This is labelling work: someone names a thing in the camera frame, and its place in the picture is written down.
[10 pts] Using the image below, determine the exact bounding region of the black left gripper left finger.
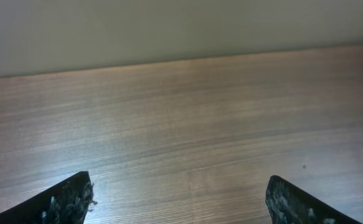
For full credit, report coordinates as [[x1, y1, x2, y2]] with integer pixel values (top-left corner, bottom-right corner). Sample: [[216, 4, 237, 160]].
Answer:
[[0, 171, 97, 224]]

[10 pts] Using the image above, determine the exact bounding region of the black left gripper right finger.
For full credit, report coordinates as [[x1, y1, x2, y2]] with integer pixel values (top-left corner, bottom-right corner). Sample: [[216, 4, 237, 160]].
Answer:
[[265, 175, 360, 224]]

